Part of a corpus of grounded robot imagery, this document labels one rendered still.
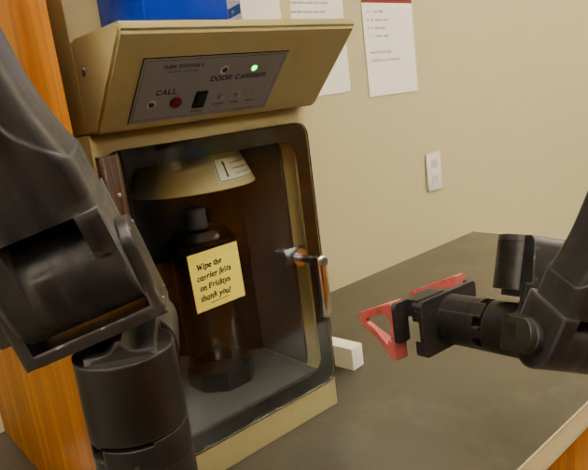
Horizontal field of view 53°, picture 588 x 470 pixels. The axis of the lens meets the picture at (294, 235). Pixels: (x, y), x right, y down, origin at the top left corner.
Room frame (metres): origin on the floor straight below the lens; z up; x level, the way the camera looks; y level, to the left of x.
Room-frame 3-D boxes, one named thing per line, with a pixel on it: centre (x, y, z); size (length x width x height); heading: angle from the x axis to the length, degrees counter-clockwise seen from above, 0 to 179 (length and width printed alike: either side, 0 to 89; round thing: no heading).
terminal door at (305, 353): (0.75, 0.08, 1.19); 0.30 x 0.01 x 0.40; 130
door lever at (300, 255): (0.80, -0.02, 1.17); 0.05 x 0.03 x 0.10; 40
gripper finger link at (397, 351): (0.65, -0.11, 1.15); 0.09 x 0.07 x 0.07; 38
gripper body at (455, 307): (0.62, -0.18, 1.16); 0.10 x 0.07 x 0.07; 128
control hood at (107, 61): (0.71, 0.05, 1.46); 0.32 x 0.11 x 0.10; 130
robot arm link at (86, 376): (0.32, 0.11, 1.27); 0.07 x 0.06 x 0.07; 10
